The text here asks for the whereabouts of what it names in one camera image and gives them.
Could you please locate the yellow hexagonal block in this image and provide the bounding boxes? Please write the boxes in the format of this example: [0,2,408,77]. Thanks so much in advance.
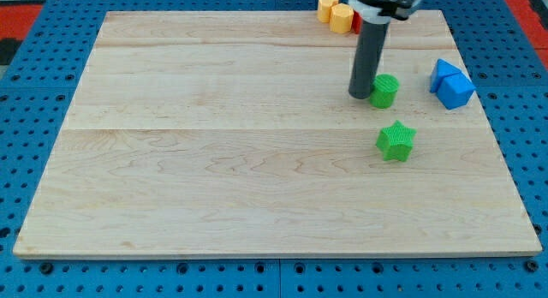
[329,3,354,33]

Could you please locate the blue triangular prism block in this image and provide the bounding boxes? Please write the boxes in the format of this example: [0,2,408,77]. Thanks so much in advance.
[430,58,461,93]

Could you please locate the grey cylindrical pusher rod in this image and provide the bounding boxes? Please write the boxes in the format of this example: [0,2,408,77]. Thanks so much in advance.
[348,21,389,99]

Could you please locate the green cylinder block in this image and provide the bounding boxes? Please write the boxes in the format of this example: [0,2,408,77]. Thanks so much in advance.
[369,74,400,109]

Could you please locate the light wooden board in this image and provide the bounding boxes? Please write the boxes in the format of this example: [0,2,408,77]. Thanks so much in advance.
[13,10,541,259]

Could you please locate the green star block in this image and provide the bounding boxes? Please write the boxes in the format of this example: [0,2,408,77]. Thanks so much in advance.
[376,120,417,162]

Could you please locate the yellow cylinder block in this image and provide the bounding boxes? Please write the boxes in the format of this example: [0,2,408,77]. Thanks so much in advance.
[316,0,339,23]

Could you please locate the blue cube block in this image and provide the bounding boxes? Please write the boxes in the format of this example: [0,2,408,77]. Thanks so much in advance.
[436,73,476,110]

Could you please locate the black white robot arm end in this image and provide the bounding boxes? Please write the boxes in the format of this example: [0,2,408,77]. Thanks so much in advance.
[348,0,424,25]

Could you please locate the red block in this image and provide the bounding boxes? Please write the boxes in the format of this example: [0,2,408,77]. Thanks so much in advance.
[351,11,362,34]

